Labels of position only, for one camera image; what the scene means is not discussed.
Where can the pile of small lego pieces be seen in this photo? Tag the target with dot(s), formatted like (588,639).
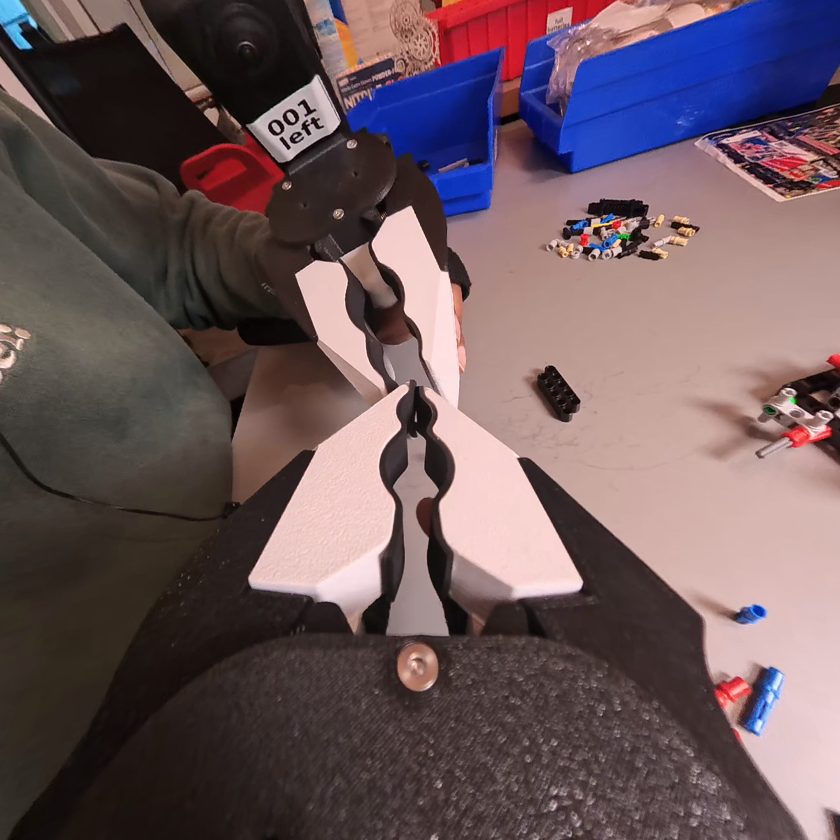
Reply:
(623,236)

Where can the blue labelled carton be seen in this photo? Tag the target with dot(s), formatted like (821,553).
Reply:
(367,79)

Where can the red storage bin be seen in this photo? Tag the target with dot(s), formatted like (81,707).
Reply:
(485,33)

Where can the blue lego pin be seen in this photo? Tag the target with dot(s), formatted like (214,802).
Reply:
(751,613)
(764,699)

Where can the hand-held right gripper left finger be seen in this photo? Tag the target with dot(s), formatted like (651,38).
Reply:
(328,518)

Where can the black double lego beam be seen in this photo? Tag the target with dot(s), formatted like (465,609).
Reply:
(558,392)

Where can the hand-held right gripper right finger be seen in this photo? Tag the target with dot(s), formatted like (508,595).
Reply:
(505,525)

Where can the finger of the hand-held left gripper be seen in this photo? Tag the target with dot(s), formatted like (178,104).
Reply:
(328,308)
(426,275)

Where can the red lego pin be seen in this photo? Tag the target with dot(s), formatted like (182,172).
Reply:
(732,690)

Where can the lego car chassis assembly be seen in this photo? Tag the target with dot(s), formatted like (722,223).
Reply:
(807,407)

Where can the person's left hand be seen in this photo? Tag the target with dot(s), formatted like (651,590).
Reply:
(397,325)

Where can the clear bag of parts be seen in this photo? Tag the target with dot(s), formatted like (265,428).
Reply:
(590,46)

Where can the colourful lego instruction booklet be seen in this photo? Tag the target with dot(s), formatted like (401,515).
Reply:
(781,157)

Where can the black panel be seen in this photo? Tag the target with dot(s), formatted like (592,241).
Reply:
(118,111)

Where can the long black lego piece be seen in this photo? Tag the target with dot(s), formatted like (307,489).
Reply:
(617,207)

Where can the narrow blue storage bin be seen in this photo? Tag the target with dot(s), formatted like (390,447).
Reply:
(426,105)

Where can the wide blue storage bin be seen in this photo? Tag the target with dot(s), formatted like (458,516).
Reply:
(656,111)

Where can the blue and orange box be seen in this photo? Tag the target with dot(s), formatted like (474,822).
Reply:
(328,33)

